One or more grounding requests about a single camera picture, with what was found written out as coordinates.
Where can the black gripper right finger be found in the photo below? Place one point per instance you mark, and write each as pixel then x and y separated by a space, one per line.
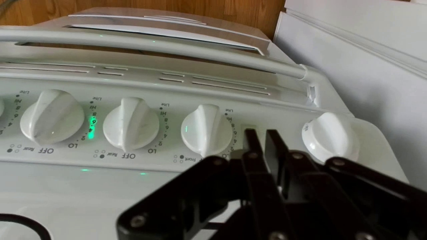
pixel 344 200

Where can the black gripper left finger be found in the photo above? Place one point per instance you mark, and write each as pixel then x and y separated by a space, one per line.
pixel 237 198

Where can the white stove knob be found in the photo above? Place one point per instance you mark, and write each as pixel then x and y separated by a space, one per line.
pixel 328 136
pixel 205 131
pixel 53 118
pixel 131 126

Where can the white gas stove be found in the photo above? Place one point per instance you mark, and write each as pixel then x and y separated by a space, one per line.
pixel 101 107

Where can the white cabinet beside stove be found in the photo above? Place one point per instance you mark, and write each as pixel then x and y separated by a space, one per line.
pixel 375 55

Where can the left black burner grate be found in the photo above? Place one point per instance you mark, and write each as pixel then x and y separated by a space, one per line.
pixel 32 224

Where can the grey oven door handle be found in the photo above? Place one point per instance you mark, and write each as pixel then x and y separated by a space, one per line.
pixel 39 35

